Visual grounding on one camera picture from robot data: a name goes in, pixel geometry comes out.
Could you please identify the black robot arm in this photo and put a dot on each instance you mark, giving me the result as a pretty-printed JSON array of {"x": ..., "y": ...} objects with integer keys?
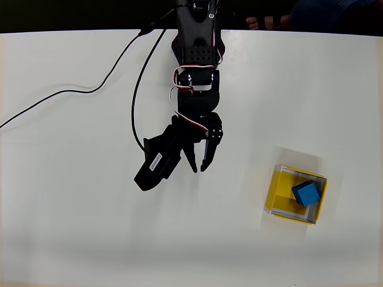
[{"x": 194, "y": 30}]

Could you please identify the person's foot with sandal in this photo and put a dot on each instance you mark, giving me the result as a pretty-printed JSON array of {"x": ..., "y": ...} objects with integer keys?
[{"x": 254, "y": 23}]

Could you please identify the blue cube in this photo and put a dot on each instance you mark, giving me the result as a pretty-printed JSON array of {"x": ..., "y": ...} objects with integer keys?
[{"x": 306, "y": 194}]

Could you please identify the black webcam with mount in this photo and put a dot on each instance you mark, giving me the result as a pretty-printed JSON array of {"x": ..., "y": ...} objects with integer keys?
[{"x": 155, "y": 170}]

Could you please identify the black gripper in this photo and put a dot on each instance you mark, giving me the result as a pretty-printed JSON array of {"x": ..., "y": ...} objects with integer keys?
[{"x": 201, "y": 138}]

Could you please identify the yellow open box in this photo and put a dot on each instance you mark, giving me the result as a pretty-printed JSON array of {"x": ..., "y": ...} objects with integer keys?
[{"x": 281, "y": 185}]

